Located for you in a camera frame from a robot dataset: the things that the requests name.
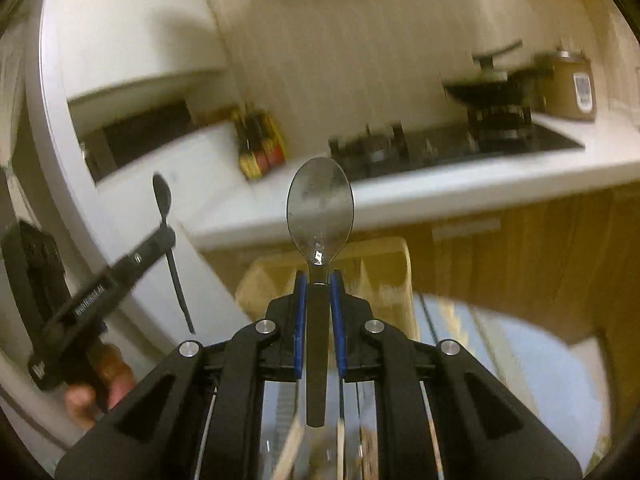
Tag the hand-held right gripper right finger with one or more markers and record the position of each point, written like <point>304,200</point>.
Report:
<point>336,320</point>

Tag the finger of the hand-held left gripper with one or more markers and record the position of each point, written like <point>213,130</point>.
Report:
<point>145,255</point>

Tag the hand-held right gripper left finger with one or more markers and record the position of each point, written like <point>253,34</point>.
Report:
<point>300,310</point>

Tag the black plastic spoon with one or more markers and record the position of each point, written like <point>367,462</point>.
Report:
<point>162,195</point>

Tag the beige plastic cutlery tray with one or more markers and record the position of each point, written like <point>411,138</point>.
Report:
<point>380,270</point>

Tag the person's left hand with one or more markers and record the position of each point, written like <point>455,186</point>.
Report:
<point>119,375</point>

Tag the wooden chopstick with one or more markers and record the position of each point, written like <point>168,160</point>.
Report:
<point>287,450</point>
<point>341,450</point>

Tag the sauce bottle with yellow label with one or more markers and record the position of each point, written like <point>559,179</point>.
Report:
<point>252,160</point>

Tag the sauce bottle with red label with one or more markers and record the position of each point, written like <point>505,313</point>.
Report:
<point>275,147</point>

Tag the black burner pan support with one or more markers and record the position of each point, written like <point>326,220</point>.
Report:
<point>500,122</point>
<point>370,147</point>

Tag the black glass gas hob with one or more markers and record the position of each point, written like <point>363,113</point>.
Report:
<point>440,152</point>

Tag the wooden lower cabinet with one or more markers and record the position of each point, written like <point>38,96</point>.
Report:
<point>525,250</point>

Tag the black wok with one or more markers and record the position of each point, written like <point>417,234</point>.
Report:
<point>490,92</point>

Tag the wok lid with knob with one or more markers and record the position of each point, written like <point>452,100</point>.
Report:
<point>492,67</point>

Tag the beige rice cooker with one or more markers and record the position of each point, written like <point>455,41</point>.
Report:
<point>570,85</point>

